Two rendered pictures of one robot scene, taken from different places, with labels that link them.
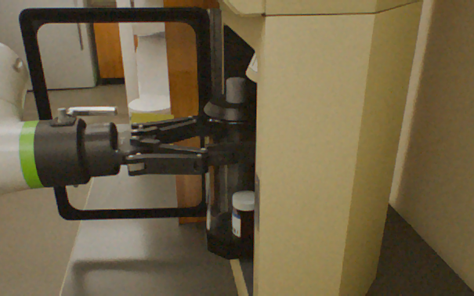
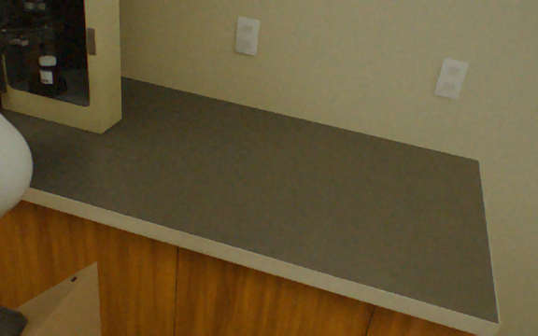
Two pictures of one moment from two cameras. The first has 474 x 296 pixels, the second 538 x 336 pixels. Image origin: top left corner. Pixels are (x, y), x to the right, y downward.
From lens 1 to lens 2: 1.09 m
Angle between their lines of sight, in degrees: 59
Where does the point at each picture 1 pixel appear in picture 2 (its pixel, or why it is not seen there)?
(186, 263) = not seen: hidden behind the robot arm
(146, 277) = not seen: outside the picture
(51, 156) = not seen: outside the picture
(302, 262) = (109, 68)
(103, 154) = (2, 41)
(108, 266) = not seen: outside the picture
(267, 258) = (100, 68)
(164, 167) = (38, 39)
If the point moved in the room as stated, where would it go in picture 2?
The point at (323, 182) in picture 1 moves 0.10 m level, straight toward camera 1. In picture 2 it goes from (112, 25) to (136, 35)
